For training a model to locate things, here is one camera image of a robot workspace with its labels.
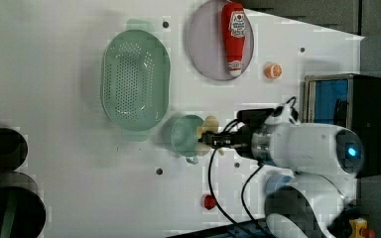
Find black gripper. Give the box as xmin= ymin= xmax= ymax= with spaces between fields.
xmin=200 ymin=127 xmax=253 ymax=158

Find orange slice toy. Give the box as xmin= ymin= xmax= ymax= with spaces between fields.
xmin=264 ymin=63 xmax=282 ymax=79

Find green mug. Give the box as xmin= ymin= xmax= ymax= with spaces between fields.
xmin=170 ymin=115 xmax=203 ymax=165

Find black toaster oven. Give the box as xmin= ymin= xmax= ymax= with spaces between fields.
xmin=303 ymin=73 xmax=381 ymax=179

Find black cylinder with green stripe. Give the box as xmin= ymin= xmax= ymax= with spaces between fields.
xmin=0 ymin=172 xmax=47 ymax=238

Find blue bowl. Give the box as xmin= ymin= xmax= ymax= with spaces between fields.
xmin=265 ymin=174 xmax=293 ymax=195

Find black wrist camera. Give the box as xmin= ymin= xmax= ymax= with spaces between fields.
xmin=237 ymin=108 xmax=274 ymax=127

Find red round button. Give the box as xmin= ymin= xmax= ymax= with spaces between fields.
xmin=202 ymin=194 xmax=216 ymax=210

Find peeled yellow banana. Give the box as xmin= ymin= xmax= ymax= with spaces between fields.
xmin=195 ymin=116 xmax=219 ymax=157

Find red ketchup bottle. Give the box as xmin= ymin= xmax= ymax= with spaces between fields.
xmin=221 ymin=1 xmax=246 ymax=77

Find black cylinder stand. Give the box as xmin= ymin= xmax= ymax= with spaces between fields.
xmin=0 ymin=128 xmax=28 ymax=174

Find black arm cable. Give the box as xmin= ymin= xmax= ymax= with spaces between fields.
xmin=206 ymin=119 xmax=276 ymax=238

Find green perforated colander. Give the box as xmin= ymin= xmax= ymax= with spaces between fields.
xmin=100 ymin=30 xmax=171 ymax=132

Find pink round plate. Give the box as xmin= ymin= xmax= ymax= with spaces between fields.
xmin=188 ymin=0 xmax=254 ymax=80

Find yellow emergency stop box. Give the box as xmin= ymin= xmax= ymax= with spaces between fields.
xmin=349 ymin=218 xmax=376 ymax=238

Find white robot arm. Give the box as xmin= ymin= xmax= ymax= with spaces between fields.
xmin=198 ymin=123 xmax=364 ymax=238

